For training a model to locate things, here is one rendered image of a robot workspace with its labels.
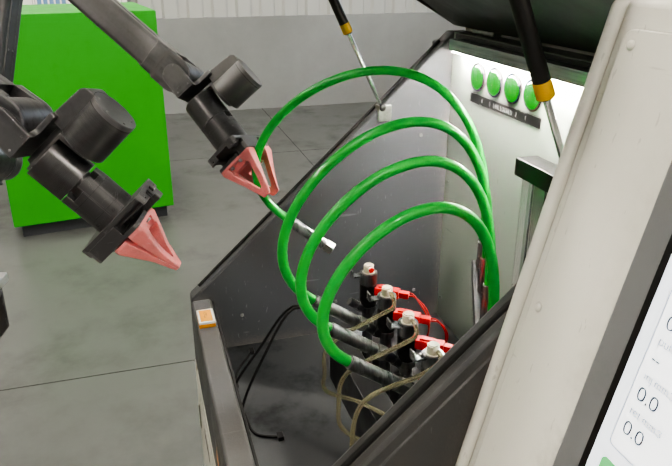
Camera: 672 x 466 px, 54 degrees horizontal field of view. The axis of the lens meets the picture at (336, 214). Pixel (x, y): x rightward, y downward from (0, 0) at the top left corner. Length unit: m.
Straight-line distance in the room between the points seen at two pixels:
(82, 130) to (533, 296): 0.51
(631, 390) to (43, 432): 2.34
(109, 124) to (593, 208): 0.51
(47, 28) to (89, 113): 3.36
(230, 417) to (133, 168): 3.39
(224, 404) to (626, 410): 0.64
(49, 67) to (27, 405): 2.04
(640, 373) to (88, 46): 3.83
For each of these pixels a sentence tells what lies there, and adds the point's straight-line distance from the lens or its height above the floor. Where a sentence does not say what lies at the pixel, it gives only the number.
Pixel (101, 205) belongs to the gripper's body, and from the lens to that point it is 0.81.
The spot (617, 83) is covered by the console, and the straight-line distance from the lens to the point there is 0.64.
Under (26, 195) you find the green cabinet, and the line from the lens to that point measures 4.33.
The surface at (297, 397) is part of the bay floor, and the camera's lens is 1.26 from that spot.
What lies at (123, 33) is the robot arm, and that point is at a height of 1.46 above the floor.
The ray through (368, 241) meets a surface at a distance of 0.74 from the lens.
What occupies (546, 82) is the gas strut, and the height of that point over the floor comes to 1.47.
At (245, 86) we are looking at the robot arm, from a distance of 1.10.
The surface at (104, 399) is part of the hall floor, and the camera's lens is 2.79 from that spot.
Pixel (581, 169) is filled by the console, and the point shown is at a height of 1.40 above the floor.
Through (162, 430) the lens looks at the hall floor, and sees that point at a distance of 2.58.
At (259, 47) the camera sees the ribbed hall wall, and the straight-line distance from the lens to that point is 7.51.
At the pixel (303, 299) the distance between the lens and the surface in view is 0.84.
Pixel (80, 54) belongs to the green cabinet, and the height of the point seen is 1.07.
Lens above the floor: 1.58
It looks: 21 degrees down
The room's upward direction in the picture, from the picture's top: straight up
